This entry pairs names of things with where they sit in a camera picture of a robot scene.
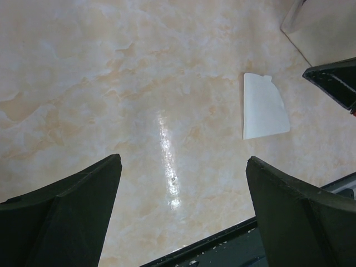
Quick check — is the cream canvas tote bag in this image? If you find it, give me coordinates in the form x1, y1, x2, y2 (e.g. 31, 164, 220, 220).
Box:
281, 0, 355, 66

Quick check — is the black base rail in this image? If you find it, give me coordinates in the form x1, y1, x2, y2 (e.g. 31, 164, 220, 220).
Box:
144, 172, 356, 267

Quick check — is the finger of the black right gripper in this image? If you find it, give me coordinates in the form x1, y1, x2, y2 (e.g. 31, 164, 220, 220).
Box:
303, 57, 355, 109

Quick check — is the white paper coffee filter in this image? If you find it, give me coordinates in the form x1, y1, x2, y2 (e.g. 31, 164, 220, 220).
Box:
243, 73, 290, 140

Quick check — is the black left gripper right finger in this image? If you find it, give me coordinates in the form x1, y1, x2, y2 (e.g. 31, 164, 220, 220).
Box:
246, 156, 355, 266

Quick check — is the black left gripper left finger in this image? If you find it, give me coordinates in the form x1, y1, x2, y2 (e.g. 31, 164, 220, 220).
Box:
1, 154, 122, 266

